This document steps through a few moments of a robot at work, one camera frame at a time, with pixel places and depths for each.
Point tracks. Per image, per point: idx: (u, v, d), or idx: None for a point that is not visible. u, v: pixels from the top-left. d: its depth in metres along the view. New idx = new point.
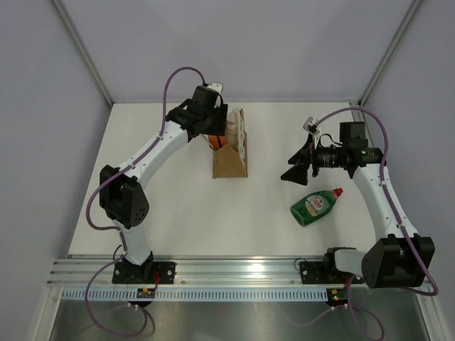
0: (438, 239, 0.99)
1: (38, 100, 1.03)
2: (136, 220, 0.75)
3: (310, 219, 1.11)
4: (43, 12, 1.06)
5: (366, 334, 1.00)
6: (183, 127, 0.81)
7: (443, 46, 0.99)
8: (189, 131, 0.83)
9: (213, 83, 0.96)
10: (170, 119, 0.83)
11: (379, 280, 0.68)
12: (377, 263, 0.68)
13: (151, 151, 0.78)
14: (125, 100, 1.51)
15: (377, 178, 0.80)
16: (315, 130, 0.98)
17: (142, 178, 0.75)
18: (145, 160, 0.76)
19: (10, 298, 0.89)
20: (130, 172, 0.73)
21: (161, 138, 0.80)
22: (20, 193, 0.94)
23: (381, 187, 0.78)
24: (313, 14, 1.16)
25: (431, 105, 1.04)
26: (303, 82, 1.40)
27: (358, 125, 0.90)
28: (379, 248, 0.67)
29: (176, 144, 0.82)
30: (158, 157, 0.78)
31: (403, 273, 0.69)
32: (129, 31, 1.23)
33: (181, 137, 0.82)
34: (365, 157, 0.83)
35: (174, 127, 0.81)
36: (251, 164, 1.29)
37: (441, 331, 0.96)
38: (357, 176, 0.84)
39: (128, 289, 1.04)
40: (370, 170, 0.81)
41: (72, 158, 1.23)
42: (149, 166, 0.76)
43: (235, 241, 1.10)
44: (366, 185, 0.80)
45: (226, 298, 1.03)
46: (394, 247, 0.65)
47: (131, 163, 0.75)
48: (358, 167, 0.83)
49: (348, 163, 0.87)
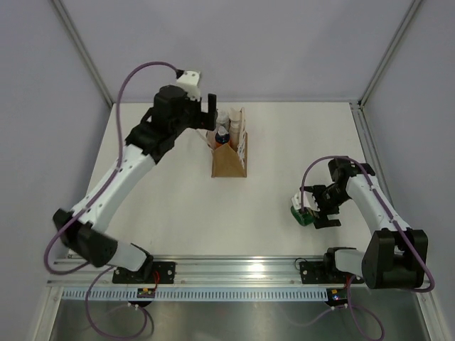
0: (438, 239, 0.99)
1: (38, 100, 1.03)
2: (104, 260, 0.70)
3: (309, 219, 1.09)
4: (43, 12, 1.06)
5: (367, 334, 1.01)
6: (143, 153, 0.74)
7: (442, 47, 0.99)
8: (154, 153, 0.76)
9: (189, 72, 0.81)
10: (131, 143, 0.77)
11: (379, 278, 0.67)
12: (375, 259, 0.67)
13: (107, 188, 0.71)
14: (125, 99, 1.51)
15: (366, 185, 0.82)
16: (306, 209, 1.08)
17: (101, 219, 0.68)
18: (101, 199, 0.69)
19: (11, 298, 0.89)
20: (85, 217, 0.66)
21: (119, 169, 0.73)
22: (19, 192, 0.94)
23: (372, 192, 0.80)
24: (312, 14, 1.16)
25: (431, 105, 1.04)
26: (303, 82, 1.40)
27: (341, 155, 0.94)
28: (375, 242, 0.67)
29: (138, 172, 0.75)
30: (117, 192, 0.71)
31: (402, 271, 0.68)
32: (128, 30, 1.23)
33: (141, 164, 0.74)
34: (353, 169, 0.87)
35: (134, 154, 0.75)
36: (251, 164, 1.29)
37: (441, 331, 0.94)
38: (350, 187, 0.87)
39: (128, 289, 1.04)
40: (359, 178, 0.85)
41: (72, 158, 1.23)
42: (106, 206, 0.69)
43: (235, 241, 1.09)
44: (359, 191, 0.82)
45: (226, 298, 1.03)
46: (388, 240, 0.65)
47: (85, 206, 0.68)
48: (350, 178, 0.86)
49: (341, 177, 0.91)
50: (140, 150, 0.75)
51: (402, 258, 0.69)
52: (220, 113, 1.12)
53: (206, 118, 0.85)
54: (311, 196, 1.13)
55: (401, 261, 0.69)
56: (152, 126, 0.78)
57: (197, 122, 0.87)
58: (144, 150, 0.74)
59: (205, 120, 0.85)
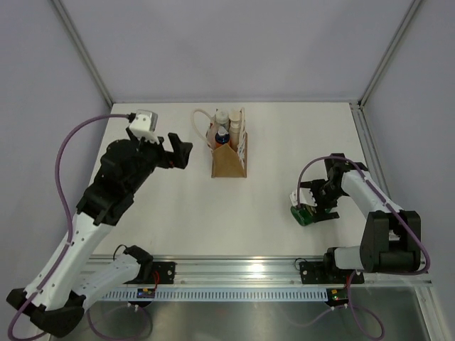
0: (438, 239, 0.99)
1: (38, 100, 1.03)
2: (68, 329, 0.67)
3: (309, 219, 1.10)
4: (43, 13, 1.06)
5: (368, 332, 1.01)
6: (96, 222, 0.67)
7: (442, 47, 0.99)
8: (109, 215, 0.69)
9: (139, 117, 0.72)
10: (83, 209, 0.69)
11: (377, 259, 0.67)
12: (370, 241, 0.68)
13: (60, 265, 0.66)
14: (125, 100, 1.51)
15: (360, 177, 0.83)
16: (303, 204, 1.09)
17: (56, 300, 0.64)
18: (54, 278, 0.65)
19: (10, 298, 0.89)
20: (38, 299, 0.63)
21: (71, 244, 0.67)
22: (19, 192, 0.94)
23: (365, 182, 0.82)
24: (312, 15, 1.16)
25: (431, 106, 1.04)
26: (302, 82, 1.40)
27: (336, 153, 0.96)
28: (370, 224, 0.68)
29: (94, 241, 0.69)
30: (72, 268, 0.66)
31: (399, 253, 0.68)
32: (128, 31, 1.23)
33: (96, 234, 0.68)
34: (348, 167, 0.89)
35: (86, 224, 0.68)
36: (251, 164, 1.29)
37: (441, 332, 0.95)
38: (343, 182, 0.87)
39: (128, 289, 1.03)
40: (352, 172, 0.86)
41: (72, 158, 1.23)
42: (60, 284, 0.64)
43: (235, 241, 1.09)
44: (353, 184, 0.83)
45: (226, 298, 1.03)
46: (382, 219, 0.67)
47: (37, 288, 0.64)
48: (343, 173, 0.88)
49: (335, 175, 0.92)
50: (92, 218, 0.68)
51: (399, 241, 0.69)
52: (220, 112, 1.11)
53: (173, 157, 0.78)
54: (308, 192, 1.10)
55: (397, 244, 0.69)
56: (105, 185, 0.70)
57: (166, 161, 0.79)
58: (97, 219, 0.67)
59: (173, 159, 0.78)
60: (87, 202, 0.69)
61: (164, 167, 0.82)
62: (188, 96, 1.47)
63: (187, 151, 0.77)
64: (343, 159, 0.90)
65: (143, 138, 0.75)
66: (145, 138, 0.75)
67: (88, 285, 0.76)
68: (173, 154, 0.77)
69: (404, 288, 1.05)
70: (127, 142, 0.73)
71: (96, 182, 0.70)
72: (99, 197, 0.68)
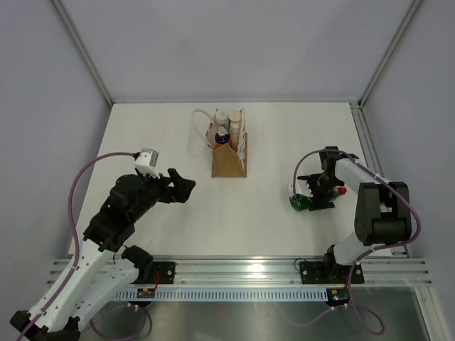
0: (438, 239, 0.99)
1: (38, 100, 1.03)
2: None
3: (304, 206, 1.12)
4: (43, 12, 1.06)
5: (369, 327, 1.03)
6: (101, 249, 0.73)
7: (442, 47, 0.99)
8: (112, 244, 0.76)
9: (142, 153, 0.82)
10: (89, 236, 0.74)
11: (370, 227, 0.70)
12: (363, 212, 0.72)
13: (64, 288, 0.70)
14: (125, 100, 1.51)
15: (351, 162, 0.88)
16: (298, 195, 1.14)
17: (57, 322, 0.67)
18: (57, 300, 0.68)
19: (9, 298, 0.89)
20: (40, 321, 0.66)
21: (77, 267, 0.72)
22: (19, 192, 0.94)
23: (357, 165, 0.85)
24: (312, 14, 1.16)
25: (431, 105, 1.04)
26: (303, 82, 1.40)
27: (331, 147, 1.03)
28: (361, 195, 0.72)
29: (98, 265, 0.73)
30: (75, 290, 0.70)
31: (391, 222, 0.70)
32: (128, 30, 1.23)
33: (100, 259, 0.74)
34: (339, 156, 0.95)
35: (92, 250, 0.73)
36: (251, 164, 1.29)
37: (441, 331, 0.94)
38: (338, 171, 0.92)
39: (127, 289, 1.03)
40: (344, 158, 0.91)
41: (72, 158, 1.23)
42: (64, 307, 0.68)
43: (235, 239, 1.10)
44: (346, 168, 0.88)
45: (226, 298, 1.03)
46: (372, 189, 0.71)
47: (41, 310, 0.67)
48: (338, 161, 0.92)
49: (329, 165, 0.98)
50: (97, 244, 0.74)
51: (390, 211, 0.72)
52: (220, 113, 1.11)
53: (175, 192, 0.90)
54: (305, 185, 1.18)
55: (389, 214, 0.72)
56: (110, 214, 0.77)
57: (166, 195, 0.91)
58: (102, 245, 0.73)
59: (175, 193, 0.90)
60: (93, 231, 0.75)
61: (165, 201, 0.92)
62: (188, 96, 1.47)
63: (186, 187, 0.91)
64: (337, 150, 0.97)
65: (147, 174, 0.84)
66: (148, 174, 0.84)
67: (83, 305, 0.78)
68: (174, 189, 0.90)
69: (404, 288, 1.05)
70: (133, 176, 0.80)
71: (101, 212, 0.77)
72: (105, 226, 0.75)
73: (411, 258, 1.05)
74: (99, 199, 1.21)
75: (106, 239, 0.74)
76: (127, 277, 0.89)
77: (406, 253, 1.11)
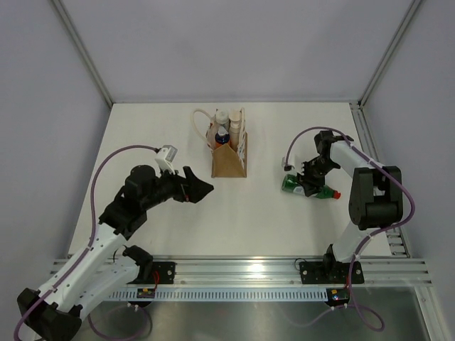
0: (439, 239, 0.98)
1: (38, 99, 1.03)
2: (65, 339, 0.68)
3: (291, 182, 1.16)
4: (43, 12, 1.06)
5: (370, 323, 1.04)
6: (116, 232, 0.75)
7: (441, 47, 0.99)
8: (126, 230, 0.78)
9: (162, 148, 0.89)
10: (104, 221, 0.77)
11: (364, 210, 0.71)
12: (357, 195, 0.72)
13: (77, 268, 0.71)
14: (125, 100, 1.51)
15: (346, 145, 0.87)
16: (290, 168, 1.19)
17: (67, 301, 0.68)
18: (70, 279, 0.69)
19: (9, 298, 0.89)
20: (50, 298, 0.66)
21: (90, 248, 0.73)
22: (19, 192, 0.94)
23: (352, 149, 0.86)
24: (312, 15, 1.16)
25: (431, 106, 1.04)
26: (303, 82, 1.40)
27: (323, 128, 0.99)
28: (355, 178, 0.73)
29: (109, 250, 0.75)
30: (87, 271, 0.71)
31: (384, 204, 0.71)
32: (128, 30, 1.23)
33: (114, 243, 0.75)
34: (334, 138, 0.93)
35: (106, 233, 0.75)
36: (251, 164, 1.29)
37: (441, 331, 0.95)
38: (333, 153, 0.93)
39: (128, 289, 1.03)
40: (340, 142, 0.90)
41: (72, 157, 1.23)
42: (75, 285, 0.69)
43: (235, 239, 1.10)
44: (341, 152, 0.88)
45: (226, 298, 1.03)
46: (367, 174, 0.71)
47: (52, 286, 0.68)
48: (332, 144, 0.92)
49: (324, 149, 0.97)
50: (112, 228, 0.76)
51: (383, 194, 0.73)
52: (220, 113, 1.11)
53: (188, 190, 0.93)
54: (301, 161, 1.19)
55: (382, 198, 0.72)
56: (124, 203, 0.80)
57: (180, 194, 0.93)
58: (117, 229, 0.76)
59: (188, 192, 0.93)
60: (107, 216, 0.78)
61: (178, 199, 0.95)
62: (188, 96, 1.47)
63: (199, 190, 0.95)
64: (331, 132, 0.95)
65: (166, 170, 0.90)
66: (168, 170, 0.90)
67: (86, 294, 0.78)
68: (188, 188, 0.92)
69: (404, 288, 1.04)
70: (149, 167, 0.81)
71: (116, 199, 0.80)
72: (119, 213, 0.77)
73: (410, 258, 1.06)
74: (99, 199, 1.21)
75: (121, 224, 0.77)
76: (129, 273, 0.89)
77: (406, 253, 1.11)
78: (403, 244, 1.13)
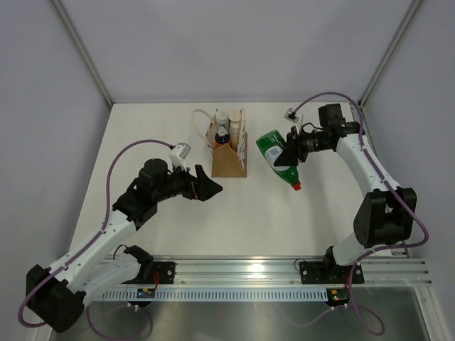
0: (438, 239, 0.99)
1: (38, 99, 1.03)
2: (65, 325, 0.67)
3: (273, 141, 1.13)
4: (43, 12, 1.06)
5: (370, 327, 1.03)
6: (129, 218, 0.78)
7: (441, 47, 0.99)
8: (137, 219, 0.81)
9: (175, 146, 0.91)
10: (117, 208, 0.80)
11: (371, 236, 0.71)
12: (365, 218, 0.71)
13: (89, 249, 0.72)
14: (125, 100, 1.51)
15: (357, 145, 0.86)
16: (294, 118, 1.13)
17: (76, 280, 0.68)
18: (81, 258, 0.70)
19: (9, 298, 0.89)
20: (61, 274, 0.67)
21: (104, 231, 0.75)
22: (18, 192, 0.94)
23: (362, 153, 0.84)
24: (312, 15, 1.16)
25: (430, 105, 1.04)
26: (303, 82, 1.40)
27: (337, 108, 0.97)
28: (366, 202, 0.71)
29: (121, 235, 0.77)
30: (98, 253, 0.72)
31: (393, 226, 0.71)
32: (128, 30, 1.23)
33: (126, 229, 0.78)
34: (344, 129, 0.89)
35: (120, 219, 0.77)
36: (251, 164, 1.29)
37: (441, 331, 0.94)
38: (339, 147, 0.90)
39: (128, 289, 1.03)
40: (350, 138, 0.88)
41: (72, 157, 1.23)
42: (86, 265, 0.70)
43: (236, 239, 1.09)
44: (349, 152, 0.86)
45: (226, 298, 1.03)
46: (380, 200, 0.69)
47: (63, 264, 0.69)
48: (340, 138, 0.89)
49: (331, 138, 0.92)
50: (125, 214, 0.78)
51: (393, 216, 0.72)
52: (220, 113, 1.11)
53: (197, 188, 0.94)
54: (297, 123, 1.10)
55: (391, 219, 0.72)
56: (136, 195, 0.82)
57: (189, 191, 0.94)
58: (130, 217, 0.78)
59: (197, 190, 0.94)
60: (120, 205, 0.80)
61: (187, 197, 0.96)
62: (188, 96, 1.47)
63: (208, 188, 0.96)
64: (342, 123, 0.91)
65: (178, 167, 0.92)
66: (180, 167, 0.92)
67: (89, 282, 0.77)
68: (197, 185, 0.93)
69: (404, 288, 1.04)
70: (162, 161, 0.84)
71: (129, 191, 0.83)
72: (132, 203, 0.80)
73: (410, 258, 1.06)
74: (99, 199, 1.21)
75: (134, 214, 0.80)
76: (130, 270, 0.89)
77: (406, 253, 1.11)
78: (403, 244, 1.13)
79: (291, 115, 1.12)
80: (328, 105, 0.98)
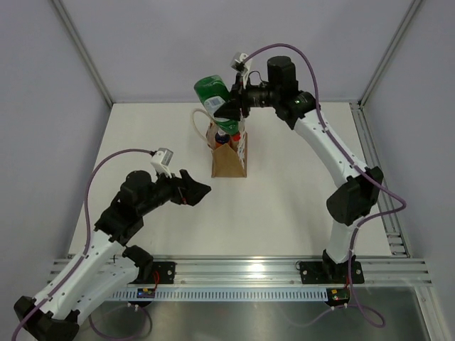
0: (438, 239, 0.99)
1: (39, 99, 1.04)
2: None
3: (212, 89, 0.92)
4: (44, 12, 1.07)
5: (370, 320, 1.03)
6: (111, 239, 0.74)
7: (440, 47, 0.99)
8: (122, 236, 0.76)
9: (156, 152, 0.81)
10: (99, 228, 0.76)
11: (348, 216, 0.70)
12: (340, 202, 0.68)
13: (72, 275, 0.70)
14: (125, 100, 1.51)
15: (319, 128, 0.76)
16: (242, 68, 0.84)
17: (62, 310, 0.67)
18: (65, 287, 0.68)
19: (9, 297, 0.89)
20: (46, 306, 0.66)
21: (86, 256, 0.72)
22: (19, 192, 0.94)
23: (325, 134, 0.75)
24: (312, 14, 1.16)
25: (430, 104, 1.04)
26: (303, 82, 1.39)
27: (291, 69, 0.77)
28: (341, 190, 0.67)
29: (106, 256, 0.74)
30: (82, 280, 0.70)
31: (365, 202, 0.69)
32: (128, 30, 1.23)
33: (109, 249, 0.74)
34: (301, 106, 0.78)
35: (102, 241, 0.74)
36: (251, 164, 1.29)
37: (441, 331, 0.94)
38: (298, 128, 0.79)
39: (127, 289, 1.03)
40: (309, 120, 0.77)
41: (72, 157, 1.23)
42: (70, 293, 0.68)
43: (235, 239, 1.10)
44: (313, 137, 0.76)
45: (226, 298, 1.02)
46: (355, 187, 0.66)
47: (47, 295, 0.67)
48: (298, 119, 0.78)
49: (286, 116, 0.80)
50: (107, 236, 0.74)
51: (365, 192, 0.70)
52: None
53: (185, 193, 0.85)
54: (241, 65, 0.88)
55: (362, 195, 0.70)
56: (120, 209, 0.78)
57: (177, 197, 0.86)
58: (112, 236, 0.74)
59: (185, 195, 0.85)
60: (104, 223, 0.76)
61: (176, 202, 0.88)
62: (188, 96, 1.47)
63: (198, 192, 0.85)
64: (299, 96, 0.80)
65: (162, 172, 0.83)
66: (164, 173, 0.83)
67: (84, 298, 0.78)
68: (185, 190, 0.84)
69: (404, 288, 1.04)
70: (144, 172, 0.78)
71: (112, 204, 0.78)
72: (115, 220, 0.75)
73: (410, 258, 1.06)
74: (99, 199, 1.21)
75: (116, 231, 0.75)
76: (128, 275, 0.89)
77: (406, 253, 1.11)
78: (403, 244, 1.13)
79: (239, 64, 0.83)
80: (281, 65, 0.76)
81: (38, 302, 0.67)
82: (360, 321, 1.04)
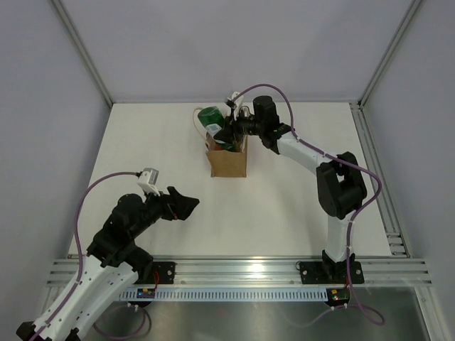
0: (439, 239, 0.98)
1: (39, 99, 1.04)
2: None
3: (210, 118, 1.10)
4: (43, 13, 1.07)
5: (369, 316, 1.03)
6: (102, 264, 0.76)
7: (440, 47, 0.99)
8: (114, 259, 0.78)
9: (142, 172, 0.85)
10: (92, 252, 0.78)
11: (338, 203, 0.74)
12: (325, 190, 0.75)
13: (68, 301, 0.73)
14: (125, 100, 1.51)
15: (293, 139, 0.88)
16: (232, 104, 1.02)
17: (60, 334, 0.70)
18: (61, 312, 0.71)
19: (10, 296, 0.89)
20: (45, 332, 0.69)
21: (79, 281, 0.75)
22: (19, 192, 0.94)
23: (299, 143, 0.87)
24: (311, 14, 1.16)
25: (430, 104, 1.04)
26: (303, 82, 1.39)
27: (271, 109, 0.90)
28: (320, 177, 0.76)
29: (99, 280, 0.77)
30: (77, 305, 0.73)
31: (351, 190, 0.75)
32: (128, 31, 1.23)
33: (102, 273, 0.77)
34: (280, 133, 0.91)
35: (93, 266, 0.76)
36: (250, 164, 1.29)
37: (441, 331, 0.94)
38: (281, 148, 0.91)
39: (127, 289, 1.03)
40: (285, 136, 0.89)
41: (72, 157, 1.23)
42: (67, 319, 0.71)
43: (235, 240, 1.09)
44: (291, 148, 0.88)
45: (226, 298, 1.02)
46: (328, 168, 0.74)
47: (45, 321, 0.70)
48: (277, 141, 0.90)
49: (270, 145, 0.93)
50: (99, 261, 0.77)
51: (348, 182, 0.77)
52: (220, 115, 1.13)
53: (175, 209, 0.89)
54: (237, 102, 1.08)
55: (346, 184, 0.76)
56: (112, 231, 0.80)
57: (168, 213, 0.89)
58: (104, 261, 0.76)
59: (175, 211, 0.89)
60: (96, 246, 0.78)
61: (167, 218, 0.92)
62: (188, 96, 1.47)
63: (187, 205, 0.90)
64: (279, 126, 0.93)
65: (150, 192, 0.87)
66: (151, 193, 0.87)
67: (82, 315, 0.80)
68: (175, 206, 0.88)
69: (404, 288, 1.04)
70: (135, 196, 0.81)
71: (104, 226, 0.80)
72: (107, 243, 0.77)
73: (410, 258, 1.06)
74: (99, 200, 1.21)
75: (109, 255, 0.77)
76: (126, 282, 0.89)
77: (406, 253, 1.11)
78: (403, 244, 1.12)
79: (229, 100, 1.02)
80: (263, 104, 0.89)
81: (36, 327, 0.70)
82: (360, 321, 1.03)
